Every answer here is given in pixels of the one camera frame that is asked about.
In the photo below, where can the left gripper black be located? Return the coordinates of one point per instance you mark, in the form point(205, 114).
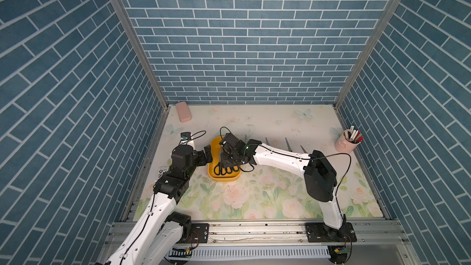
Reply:
point(202, 160)

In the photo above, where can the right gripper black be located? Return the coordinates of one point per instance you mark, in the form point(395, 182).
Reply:
point(224, 157)

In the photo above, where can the yellow plastic storage box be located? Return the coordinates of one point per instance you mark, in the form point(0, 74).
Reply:
point(216, 151)

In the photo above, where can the dark blue handled scissors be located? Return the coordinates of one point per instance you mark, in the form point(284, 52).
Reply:
point(219, 169)

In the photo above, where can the large black scissors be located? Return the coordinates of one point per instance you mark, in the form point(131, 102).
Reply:
point(232, 169)

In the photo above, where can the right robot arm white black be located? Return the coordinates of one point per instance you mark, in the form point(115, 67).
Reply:
point(314, 168)

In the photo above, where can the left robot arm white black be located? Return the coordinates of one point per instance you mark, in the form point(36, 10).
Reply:
point(160, 226)

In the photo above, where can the pink pencil case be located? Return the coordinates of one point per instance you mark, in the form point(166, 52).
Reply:
point(183, 112)

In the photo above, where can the pink pen holder cup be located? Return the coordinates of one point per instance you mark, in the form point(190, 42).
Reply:
point(342, 145)

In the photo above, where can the pens in cup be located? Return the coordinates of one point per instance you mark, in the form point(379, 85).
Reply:
point(353, 135)

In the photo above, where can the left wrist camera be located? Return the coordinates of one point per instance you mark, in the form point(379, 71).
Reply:
point(185, 137)

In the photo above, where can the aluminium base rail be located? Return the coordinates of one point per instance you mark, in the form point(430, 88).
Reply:
point(363, 231)

